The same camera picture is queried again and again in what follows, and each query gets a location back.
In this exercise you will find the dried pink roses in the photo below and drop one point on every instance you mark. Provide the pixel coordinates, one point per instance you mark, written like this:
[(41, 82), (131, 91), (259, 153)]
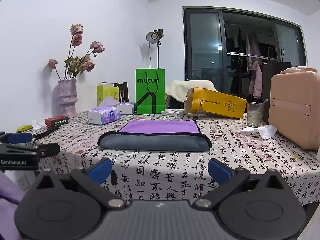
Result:
[(80, 62)]

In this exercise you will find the green paper bag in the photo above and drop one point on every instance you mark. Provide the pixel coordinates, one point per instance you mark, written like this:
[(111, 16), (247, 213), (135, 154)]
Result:
[(150, 92)]

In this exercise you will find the cream blanket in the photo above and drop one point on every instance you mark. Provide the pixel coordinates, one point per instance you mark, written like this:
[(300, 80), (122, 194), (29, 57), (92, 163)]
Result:
[(190, 87)]

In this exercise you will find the yellow-green carton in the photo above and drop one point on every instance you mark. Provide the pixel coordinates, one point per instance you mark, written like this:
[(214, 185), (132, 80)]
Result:
[(106, 93)]

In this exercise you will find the red and black box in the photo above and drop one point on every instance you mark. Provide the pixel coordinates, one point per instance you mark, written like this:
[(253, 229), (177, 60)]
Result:
[(56, 122)]

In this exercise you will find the grey and purple towel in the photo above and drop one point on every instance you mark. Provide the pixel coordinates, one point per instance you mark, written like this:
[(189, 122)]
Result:
[(160, 136)]

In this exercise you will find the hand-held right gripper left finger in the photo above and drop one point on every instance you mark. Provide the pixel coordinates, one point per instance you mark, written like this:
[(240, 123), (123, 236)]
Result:
[(101, 170)]

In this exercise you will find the white soft tissue pack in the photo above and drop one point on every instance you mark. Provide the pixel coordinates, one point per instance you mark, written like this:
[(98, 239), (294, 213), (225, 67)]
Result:
[(128, 108)]

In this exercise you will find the purple cloth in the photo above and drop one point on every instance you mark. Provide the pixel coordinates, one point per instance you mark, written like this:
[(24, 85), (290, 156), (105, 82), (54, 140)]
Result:
[(8, 192)]

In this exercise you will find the glass cup with spoon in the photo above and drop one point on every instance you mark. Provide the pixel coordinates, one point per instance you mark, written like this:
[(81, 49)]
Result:
[(254, 116)]

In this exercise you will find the beige suitcase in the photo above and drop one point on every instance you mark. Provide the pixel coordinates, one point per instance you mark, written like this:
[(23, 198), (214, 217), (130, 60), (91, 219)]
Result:
[(295, 110)]

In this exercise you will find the purple soft tissue pack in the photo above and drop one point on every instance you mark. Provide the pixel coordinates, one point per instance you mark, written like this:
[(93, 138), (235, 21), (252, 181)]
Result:
[(105, 113)]

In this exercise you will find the hanging pink jacket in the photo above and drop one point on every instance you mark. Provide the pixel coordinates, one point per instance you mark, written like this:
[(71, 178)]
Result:
[(257, 80)]

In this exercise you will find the yellow paper bag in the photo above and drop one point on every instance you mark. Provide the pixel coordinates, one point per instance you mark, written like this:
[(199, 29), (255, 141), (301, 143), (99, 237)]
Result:
[(217, 103)]

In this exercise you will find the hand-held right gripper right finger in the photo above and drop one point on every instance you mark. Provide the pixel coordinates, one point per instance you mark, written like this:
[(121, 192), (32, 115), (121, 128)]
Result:
[(219, 169)]

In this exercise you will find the dark framed sliding window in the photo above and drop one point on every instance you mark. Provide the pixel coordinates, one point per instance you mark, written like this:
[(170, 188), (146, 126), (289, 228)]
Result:
[(205, 47)]

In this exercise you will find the crumpled clear wrapper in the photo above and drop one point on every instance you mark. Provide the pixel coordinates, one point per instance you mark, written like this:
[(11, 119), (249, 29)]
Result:
[(38, 125)]

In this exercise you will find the pink speckled vase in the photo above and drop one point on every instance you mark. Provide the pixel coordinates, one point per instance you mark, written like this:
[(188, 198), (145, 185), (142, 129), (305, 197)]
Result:
[(67, 97)]

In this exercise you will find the yellow-green packet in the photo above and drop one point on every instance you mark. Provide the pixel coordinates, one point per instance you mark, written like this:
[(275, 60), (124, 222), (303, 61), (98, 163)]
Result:
[(23, 128)]

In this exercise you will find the pink cloth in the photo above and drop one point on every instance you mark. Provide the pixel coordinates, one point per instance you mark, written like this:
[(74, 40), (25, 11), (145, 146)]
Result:
[(298, 69)]

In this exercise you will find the dark wooden chair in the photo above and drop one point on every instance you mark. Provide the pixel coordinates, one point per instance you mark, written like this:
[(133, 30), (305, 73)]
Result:
[(123, 91)]

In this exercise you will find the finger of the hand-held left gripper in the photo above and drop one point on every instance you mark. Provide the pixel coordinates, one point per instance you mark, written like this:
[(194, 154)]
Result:
[(18, 137), (48, 150)]

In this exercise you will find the black paper bag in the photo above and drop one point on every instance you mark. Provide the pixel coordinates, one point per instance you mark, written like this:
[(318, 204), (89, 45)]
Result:
[(273, 71)]

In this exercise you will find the flat white box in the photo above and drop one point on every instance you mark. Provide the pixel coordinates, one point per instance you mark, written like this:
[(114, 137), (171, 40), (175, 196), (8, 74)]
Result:
[(172, 112)]

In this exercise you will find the studio lamp on stand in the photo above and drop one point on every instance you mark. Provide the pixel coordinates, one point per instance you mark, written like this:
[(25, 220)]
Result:
[(155, 36)]

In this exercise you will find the crumpled white tissue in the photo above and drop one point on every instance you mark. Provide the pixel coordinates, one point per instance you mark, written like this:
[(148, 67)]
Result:
[(263, 131)]

